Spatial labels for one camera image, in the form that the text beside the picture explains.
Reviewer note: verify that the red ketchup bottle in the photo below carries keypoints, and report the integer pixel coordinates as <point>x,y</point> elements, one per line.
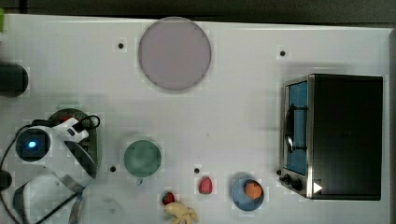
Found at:
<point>63,119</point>

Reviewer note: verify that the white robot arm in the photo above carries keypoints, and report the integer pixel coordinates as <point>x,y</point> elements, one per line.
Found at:
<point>67,168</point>

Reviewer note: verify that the green oval strainer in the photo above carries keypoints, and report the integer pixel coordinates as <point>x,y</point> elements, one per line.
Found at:
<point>90,146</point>

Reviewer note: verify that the lilac round plate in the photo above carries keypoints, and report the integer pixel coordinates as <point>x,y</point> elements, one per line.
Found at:
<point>174,53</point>

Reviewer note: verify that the pink strawberry toy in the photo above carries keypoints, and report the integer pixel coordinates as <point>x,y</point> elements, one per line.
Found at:
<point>205,185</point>

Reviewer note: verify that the green mug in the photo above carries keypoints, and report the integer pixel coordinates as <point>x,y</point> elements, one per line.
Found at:
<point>142,159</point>

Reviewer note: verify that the red strawberry toy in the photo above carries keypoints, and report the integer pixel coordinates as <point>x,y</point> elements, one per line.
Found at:
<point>168,197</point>

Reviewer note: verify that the orange fruit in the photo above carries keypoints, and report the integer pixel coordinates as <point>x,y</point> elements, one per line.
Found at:
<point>253,190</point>

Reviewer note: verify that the blue bowl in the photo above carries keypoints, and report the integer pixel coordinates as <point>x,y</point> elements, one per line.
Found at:
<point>241,200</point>

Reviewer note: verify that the peeled banana toy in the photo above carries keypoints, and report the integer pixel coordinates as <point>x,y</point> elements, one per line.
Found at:
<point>180,212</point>

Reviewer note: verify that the silver black toaster oven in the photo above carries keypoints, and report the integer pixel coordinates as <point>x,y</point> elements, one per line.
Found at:
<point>332,137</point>

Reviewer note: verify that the black pot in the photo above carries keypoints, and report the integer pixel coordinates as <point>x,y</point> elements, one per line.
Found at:
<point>13,80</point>

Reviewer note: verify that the dark grey cup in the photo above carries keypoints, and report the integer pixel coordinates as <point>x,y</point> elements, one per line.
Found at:
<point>5,180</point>

